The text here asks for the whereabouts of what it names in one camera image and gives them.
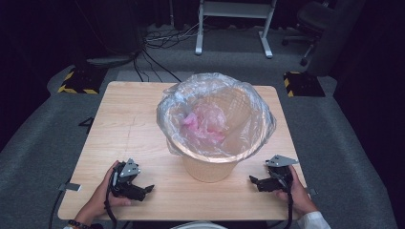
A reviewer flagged dark bead bracelet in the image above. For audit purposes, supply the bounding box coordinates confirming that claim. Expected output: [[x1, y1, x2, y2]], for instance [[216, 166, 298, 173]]
[[66, 219, 94, 229]]

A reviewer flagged dark stand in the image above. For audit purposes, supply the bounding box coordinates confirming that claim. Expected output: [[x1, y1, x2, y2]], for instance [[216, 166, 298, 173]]
[[72, 0, 145, 69]]

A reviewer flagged pink plastic bag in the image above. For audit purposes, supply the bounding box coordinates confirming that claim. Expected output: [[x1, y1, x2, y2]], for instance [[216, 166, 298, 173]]
[[181, 101, 230, 145]]

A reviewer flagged white garment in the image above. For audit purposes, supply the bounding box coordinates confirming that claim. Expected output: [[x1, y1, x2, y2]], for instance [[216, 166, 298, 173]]
[[169, 220, 229, 229]]

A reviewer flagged beige plastic wastebasket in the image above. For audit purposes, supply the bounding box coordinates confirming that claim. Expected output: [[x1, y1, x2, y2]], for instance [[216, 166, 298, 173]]
[[165, 86, 271, 184]]

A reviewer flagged clear plastic bin liner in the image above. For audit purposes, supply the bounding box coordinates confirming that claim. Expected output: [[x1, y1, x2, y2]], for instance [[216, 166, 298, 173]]
[[156, 72, 277, 160]]

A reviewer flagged black yellow striped base plate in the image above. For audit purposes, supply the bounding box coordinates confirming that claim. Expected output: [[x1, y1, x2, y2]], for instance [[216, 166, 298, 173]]
[[283, 71, 327, 98], [56, 67, 109, 95]]

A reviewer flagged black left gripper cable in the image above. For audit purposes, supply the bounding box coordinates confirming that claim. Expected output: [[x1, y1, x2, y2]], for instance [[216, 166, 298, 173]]
[[103, 177, 118, 229]]

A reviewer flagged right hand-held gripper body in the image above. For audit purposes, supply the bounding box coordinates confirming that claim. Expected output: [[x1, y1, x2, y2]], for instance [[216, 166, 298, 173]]
[[265, 154, 300, 193]]

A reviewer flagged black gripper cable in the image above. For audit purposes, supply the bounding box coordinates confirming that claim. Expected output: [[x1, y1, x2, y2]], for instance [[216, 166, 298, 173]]
[[276, 173, 294, 229], [103, 177, 118, 229]]

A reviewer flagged person's right hand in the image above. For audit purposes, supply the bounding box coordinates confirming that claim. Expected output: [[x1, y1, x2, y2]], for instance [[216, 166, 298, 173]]
[[274, 165, 319, 219]]

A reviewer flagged dark office chair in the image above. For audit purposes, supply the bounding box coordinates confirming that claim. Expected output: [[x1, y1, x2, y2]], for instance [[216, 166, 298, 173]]
[[281, 0, 339, 68]]

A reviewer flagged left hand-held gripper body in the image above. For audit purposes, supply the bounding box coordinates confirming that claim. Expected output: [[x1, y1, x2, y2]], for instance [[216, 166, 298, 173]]
[[109, 157, 145, 201]]

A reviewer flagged white metal table frame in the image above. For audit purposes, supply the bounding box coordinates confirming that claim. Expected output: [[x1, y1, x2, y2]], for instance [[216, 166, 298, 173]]
[[194, 0, 278, 60]]

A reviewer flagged bundle of floor cables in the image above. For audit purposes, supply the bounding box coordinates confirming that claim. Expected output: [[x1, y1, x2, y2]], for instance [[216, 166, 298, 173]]
[[132, 22, 204, 84]]

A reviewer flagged person's left hand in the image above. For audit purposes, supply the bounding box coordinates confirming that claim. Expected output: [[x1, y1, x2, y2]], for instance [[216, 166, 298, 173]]
[[74, 159, 132, 225]]

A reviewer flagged grey upright panel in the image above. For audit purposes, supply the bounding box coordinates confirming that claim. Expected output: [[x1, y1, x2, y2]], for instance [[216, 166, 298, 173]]
[[306, 0, 368, 77]]

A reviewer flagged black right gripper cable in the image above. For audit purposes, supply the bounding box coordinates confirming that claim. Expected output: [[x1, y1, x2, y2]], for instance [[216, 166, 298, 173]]
[[276, 173, 294, 229]]

